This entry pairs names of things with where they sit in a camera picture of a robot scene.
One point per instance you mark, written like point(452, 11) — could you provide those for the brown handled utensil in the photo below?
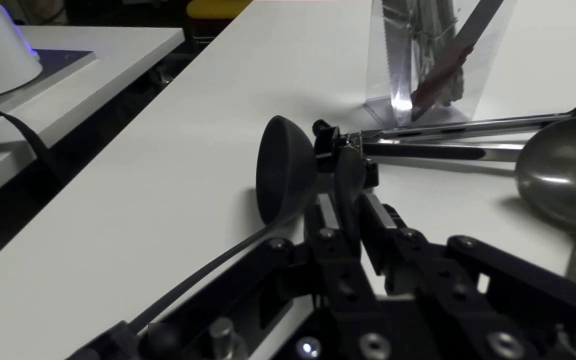
point(445, 49)

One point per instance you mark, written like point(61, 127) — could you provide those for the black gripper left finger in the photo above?
point(333, 252)

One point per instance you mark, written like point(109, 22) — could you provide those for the steel spoon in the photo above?
point(546, 179)

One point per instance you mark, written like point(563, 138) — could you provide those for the clear plastic utensil holder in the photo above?
point(394, 65)

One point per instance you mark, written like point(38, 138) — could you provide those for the metal tongs black tips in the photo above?
point(503, 138)

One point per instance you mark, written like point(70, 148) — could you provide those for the black plastic ladle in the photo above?
point(285, 180)

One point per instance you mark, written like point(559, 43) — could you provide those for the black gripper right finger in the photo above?
point(409, 263)

